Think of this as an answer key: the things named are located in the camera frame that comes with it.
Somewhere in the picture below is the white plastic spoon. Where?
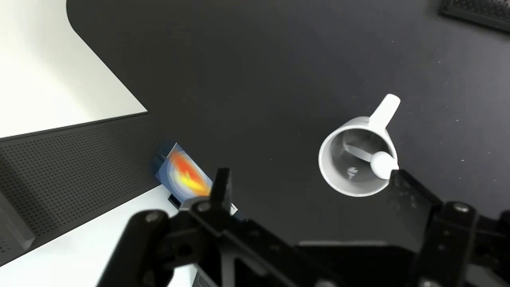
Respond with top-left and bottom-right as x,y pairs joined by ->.
343,140 -> 399,180

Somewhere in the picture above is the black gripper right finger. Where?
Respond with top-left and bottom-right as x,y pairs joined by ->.
389,167 -> 510,287

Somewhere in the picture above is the blue orange printed box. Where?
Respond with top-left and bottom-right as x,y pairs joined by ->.
152,140 -> 240,215

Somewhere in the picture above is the white ceramic mug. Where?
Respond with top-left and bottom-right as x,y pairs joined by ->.
318,92 -> 404,199

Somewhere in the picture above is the black mesh side panel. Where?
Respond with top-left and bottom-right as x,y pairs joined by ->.
0,111 -> 161,267

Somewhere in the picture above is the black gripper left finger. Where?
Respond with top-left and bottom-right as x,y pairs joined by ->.
98,165 -> 300,287

